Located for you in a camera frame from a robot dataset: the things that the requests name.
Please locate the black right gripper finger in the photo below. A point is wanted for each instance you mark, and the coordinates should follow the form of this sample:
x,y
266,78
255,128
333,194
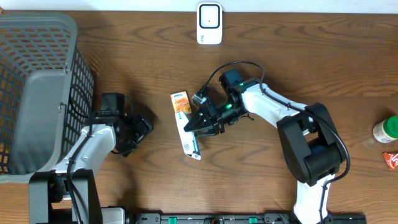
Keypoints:
x,y
201,121
208,133

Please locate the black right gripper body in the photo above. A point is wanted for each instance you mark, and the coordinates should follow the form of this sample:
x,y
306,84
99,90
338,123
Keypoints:
x,y
220,115

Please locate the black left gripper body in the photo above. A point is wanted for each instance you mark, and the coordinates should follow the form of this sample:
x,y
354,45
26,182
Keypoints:
x,y
132,129

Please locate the white green carton box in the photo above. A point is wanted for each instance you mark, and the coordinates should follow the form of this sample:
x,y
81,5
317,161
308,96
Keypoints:
x,y
188,139

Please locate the green lidded white jar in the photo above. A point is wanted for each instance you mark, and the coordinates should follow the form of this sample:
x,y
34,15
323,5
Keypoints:
x,y
386,131

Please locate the orange snack bar wrapper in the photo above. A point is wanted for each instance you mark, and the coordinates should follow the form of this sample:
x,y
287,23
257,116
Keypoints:
x,y
391,160

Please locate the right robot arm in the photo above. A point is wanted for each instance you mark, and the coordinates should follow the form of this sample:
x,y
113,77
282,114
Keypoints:
x,y
312,148

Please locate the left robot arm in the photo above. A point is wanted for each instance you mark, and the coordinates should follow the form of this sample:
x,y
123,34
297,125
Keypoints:
x,y
67,193

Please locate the white barcode scanner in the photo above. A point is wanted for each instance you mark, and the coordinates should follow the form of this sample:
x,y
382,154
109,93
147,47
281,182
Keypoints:
x,y
209,23

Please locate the orange tissue pack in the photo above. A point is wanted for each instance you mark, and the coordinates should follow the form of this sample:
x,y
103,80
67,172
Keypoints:
x,y
180,102

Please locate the dark grey mesh basket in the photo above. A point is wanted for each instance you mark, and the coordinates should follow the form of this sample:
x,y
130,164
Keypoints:
x,y
46,88

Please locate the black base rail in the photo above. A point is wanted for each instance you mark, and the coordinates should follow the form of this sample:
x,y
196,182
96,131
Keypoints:
x,y
276,218

